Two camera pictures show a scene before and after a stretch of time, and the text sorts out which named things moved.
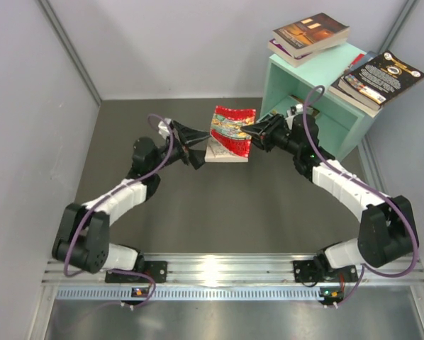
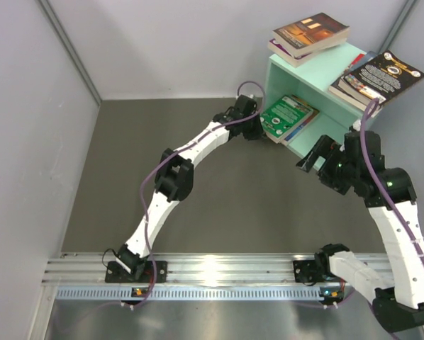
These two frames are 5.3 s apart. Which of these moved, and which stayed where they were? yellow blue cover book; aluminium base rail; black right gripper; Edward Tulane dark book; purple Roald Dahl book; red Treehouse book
Moved: yellow blue cover book; black right gripper
Stayed: red Treehouse book; purple Roald Dahl book; aluminium base rail; Edward Tulane dark book
